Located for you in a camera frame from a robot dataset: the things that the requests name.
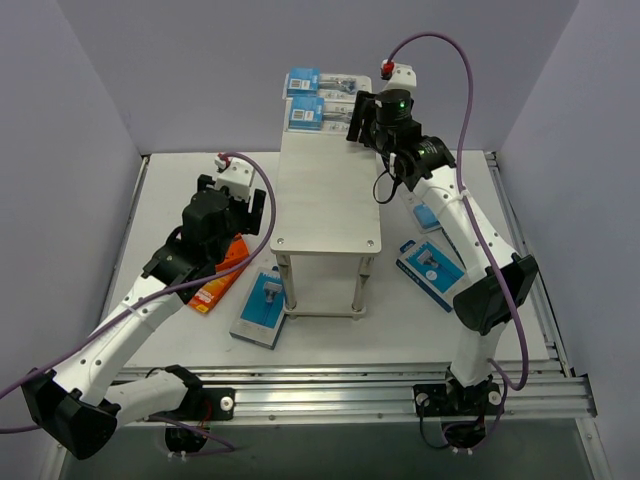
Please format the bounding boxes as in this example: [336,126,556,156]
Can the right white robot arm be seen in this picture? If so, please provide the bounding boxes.
[347,89,539,413]

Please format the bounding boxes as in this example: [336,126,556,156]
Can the blue Harry's box front left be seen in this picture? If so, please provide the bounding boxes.
[229,267,286,350]

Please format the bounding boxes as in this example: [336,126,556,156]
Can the blue harry's box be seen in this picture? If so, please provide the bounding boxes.
[396,235,466,312]
[229,267,286,350]

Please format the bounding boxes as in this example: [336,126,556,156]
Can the Gillette SkinGuard blister pack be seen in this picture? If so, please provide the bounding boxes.
[285,96,354,133]

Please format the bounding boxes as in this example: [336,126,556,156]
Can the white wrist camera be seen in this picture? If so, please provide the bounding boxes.
[380,59,417,93]
[214,155,255,203]

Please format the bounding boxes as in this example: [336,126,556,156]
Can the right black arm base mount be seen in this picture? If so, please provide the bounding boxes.
[412,383,502,418]

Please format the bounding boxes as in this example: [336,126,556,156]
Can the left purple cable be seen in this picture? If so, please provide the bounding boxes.
[0,151,277,456]

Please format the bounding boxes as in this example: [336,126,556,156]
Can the purple cable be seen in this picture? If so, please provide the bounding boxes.
[387,32,530,391]
[0,151,277,456]

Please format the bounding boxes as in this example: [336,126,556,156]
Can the lower orange Fusion5 razor box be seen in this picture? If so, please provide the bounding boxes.
[188,268,245,315]

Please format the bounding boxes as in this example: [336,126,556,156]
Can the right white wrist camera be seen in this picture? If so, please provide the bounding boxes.
[380,59,417,93]

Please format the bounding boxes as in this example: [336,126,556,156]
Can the white two-tier shelf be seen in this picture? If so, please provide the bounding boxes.
[270,98,382,319]

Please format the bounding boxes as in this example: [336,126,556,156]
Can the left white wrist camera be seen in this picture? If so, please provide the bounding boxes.
[214,155,255,203]

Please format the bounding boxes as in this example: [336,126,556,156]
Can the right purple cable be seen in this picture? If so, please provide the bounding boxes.
[387,32,530,391]

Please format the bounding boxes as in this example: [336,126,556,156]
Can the aluminium mounting rail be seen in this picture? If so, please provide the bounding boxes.
[114,367,596,426]

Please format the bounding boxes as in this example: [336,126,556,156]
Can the blue Harry's box right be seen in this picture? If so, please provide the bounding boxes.
[396,235,466,312]

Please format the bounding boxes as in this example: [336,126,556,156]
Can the orange fusion5 razor box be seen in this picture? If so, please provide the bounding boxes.
[216,234,250,272]
[188,268,245,315]

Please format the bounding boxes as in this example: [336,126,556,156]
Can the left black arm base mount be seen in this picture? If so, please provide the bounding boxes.
[178,387,236,424]

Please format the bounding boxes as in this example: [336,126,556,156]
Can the upper orange Fusion5 razor box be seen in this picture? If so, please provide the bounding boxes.
[216,234,250,272]

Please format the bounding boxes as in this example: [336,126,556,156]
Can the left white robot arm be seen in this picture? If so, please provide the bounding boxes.
[21,175,275,460]

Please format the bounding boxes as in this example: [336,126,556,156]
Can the clear blue-card razor blister pack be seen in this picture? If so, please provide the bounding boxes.
[401,192,441,234]

